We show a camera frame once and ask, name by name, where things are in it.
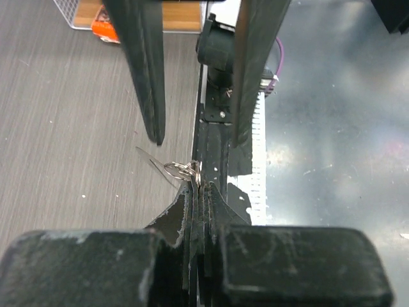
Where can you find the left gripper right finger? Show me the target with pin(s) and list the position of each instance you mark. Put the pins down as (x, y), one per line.
(245, 265)

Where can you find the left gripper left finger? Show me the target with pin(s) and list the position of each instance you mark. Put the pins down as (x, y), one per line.
(146, 267)

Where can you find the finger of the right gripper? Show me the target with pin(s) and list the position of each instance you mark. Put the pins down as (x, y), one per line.
(144, 51)
(257, 26)

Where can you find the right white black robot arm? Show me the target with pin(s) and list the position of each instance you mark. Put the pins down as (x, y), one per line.
(216, 49)

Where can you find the orange snack box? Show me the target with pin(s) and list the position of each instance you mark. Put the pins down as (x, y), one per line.
(103, 28)

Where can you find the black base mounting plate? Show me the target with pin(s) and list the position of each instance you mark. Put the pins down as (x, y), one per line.
(212, 148)

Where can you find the white wire shelf rack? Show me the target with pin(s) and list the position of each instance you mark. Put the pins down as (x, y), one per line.
(169, 16)

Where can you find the white slotted cable duct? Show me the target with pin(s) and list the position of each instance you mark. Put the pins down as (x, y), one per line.
(258, 176)

